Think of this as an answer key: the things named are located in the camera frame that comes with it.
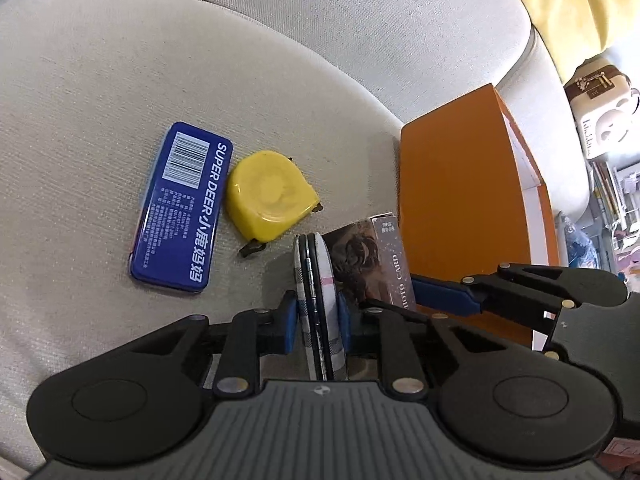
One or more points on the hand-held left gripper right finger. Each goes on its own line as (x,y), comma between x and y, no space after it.
(345,326)

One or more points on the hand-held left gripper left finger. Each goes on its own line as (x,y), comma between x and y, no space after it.
(288,324)

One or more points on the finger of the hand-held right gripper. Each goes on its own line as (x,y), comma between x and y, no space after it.
(445,297)

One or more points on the plaid round compact mirror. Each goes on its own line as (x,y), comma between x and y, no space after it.
(315,305)

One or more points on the brown photo card pack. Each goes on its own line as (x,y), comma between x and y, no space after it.
(372,265)

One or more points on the orange cardboard box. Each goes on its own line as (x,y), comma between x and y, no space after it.
(465,200)

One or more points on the yellow tape measure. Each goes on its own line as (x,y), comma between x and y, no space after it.
(267,200)

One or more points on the blue rectangular tin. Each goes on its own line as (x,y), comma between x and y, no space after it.
(180,212)

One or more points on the white panda-face box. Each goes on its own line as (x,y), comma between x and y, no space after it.
(610,127)

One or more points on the cream case with brown latch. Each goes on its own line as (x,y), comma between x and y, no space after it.
(597,82)

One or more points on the beige sofa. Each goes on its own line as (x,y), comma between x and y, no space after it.
(250,60)

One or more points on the yellow cushion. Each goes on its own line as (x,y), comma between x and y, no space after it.
(580,5)

